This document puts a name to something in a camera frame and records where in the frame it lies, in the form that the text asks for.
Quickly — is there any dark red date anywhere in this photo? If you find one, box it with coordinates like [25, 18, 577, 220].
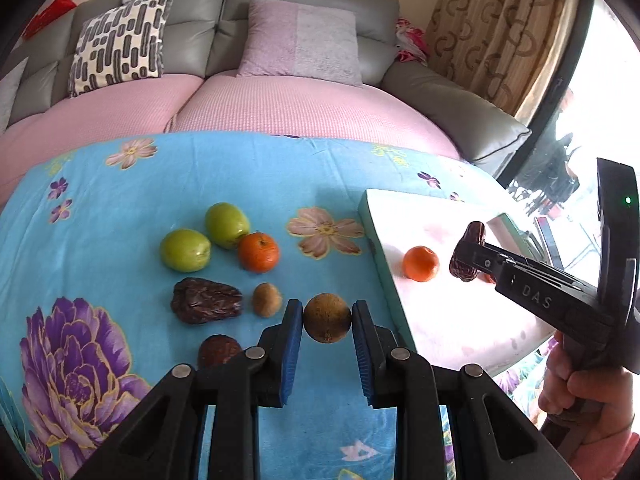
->
[449, 221, 486, 283]
[170, 278, 243, 324]
[198, 335, 243, 370]

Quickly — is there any mandarin with stem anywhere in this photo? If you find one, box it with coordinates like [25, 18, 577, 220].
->
[402, 246, 439, 283]

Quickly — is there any brown longan round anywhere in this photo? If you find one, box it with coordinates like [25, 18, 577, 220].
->
[303, 292, 352, 344]

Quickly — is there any right hand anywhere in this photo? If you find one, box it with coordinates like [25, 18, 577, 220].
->
[538, 330, 634, 444]

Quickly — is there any teal white box tray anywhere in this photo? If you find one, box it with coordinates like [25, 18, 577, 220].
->
[359, 188, 553, 375]

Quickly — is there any small brown longan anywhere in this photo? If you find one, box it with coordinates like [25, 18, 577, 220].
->
[252, 283, 283, 318]

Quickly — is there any blue floral blanket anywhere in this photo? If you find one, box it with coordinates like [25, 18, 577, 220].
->
[1, 131, 548, 479]

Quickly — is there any green jujube front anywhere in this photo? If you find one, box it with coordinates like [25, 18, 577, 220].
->
[160, 229, 212, 273]

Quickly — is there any green jujube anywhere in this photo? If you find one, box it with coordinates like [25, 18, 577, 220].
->
[205, 203, 250, 250]
[160, 229, 212, 273]

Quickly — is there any small mandarin by jujubes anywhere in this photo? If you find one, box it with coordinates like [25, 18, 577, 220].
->
[238, 232, 280, 274]

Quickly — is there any green jujube back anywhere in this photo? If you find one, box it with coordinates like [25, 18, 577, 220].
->
[205, 203, 250, 250]

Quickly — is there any pink red cloth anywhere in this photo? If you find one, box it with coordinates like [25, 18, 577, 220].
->
[396, 18, 430, 65]

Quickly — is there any patterned brown curtain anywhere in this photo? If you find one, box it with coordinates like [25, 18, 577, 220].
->
[426, 0, 579, 125]

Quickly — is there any pink sofa cover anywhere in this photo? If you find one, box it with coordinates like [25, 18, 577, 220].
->
[1, 70, 461, 200]

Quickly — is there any purple grey cushion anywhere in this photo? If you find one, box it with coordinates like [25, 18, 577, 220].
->
[238, 0, 362, 87]

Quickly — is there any grey sofa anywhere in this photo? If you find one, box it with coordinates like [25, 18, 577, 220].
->
[1, 0, 529, 190]

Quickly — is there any light grey cushion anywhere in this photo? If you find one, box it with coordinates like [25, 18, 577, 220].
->
[0, 58, 28, 133]

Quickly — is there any black white patterned cushion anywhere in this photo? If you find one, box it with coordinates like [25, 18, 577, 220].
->
[67, 0, 174, 98]

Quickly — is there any red bag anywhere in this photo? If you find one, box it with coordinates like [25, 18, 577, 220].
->
[22, 0, 77, 40]

